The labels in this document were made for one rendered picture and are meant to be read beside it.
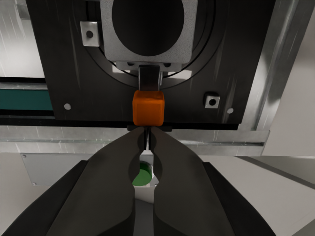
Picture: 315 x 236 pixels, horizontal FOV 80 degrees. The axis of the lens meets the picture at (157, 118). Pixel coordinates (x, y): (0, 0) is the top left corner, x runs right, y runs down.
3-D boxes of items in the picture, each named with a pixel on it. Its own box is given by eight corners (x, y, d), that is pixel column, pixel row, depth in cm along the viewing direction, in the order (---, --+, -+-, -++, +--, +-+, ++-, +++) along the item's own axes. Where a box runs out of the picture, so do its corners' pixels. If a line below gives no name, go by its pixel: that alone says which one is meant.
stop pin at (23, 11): (50, 19, 23) (31, 19, 19) (40, 18, 22) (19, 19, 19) (48, 5, 22) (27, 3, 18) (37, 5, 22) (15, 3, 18)
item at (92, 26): (103, 44, 18) (100, 47, 17) (87, 44, 18) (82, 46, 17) (101, 21, 17) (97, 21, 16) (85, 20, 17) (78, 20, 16)
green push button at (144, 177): (152, 177, 31) (151, 187, 30) (127, 177, 31) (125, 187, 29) (152, 158, 29) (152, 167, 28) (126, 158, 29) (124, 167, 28)
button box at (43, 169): (159, 163, 37) (160, 188, 31) (49, 161, 36) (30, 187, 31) (161, 132, 33) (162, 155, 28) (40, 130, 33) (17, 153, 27)
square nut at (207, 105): (215, 105, 23) (218, 108, 22) (202, 105, 23) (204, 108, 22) (218, 92, 23) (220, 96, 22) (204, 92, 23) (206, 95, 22)
